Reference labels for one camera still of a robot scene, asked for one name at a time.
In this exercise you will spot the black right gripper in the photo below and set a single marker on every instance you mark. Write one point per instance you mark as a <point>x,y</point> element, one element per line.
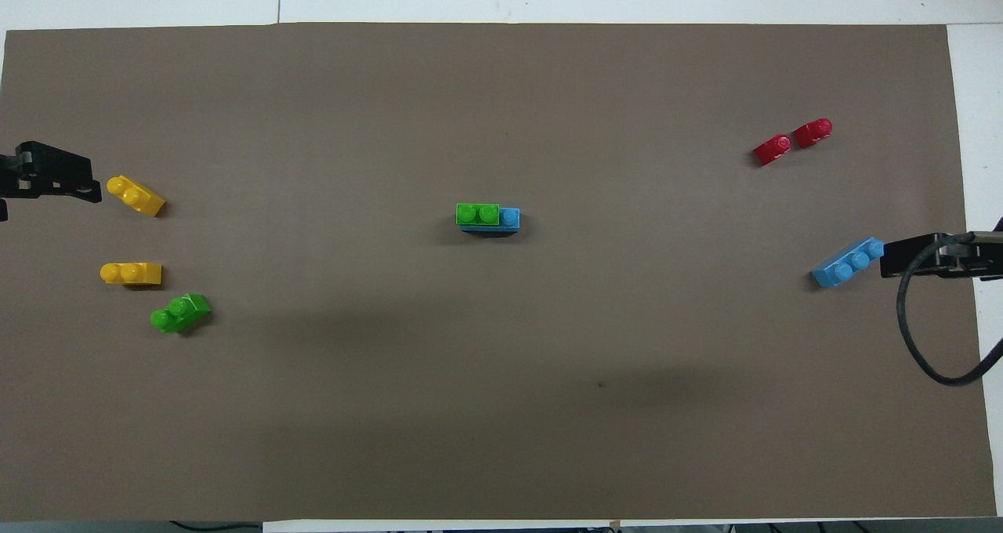
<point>979,257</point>

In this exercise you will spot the blue three-stud toy brick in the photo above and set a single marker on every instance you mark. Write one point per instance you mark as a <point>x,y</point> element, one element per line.
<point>510,218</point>
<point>846,265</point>

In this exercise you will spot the green two-stud toy brick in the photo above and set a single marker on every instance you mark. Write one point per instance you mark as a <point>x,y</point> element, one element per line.
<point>478,214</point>
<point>182,313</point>

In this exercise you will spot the yellow two-stud toy brick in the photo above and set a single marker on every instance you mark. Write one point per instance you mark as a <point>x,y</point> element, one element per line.
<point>135,195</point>
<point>131,273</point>

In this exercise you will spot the red single-stud toy brick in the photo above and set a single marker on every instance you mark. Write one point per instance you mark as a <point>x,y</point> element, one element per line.
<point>812,132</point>
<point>773,149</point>

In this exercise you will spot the brown table mat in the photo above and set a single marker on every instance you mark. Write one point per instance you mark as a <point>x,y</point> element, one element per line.
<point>501,360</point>

